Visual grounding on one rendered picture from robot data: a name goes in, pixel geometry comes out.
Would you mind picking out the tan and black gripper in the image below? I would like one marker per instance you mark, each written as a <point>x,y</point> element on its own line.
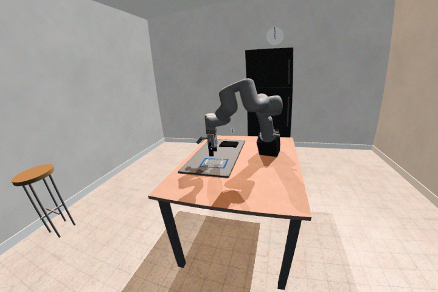
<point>212,143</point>

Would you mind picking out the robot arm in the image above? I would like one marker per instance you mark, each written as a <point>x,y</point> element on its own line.
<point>252,103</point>

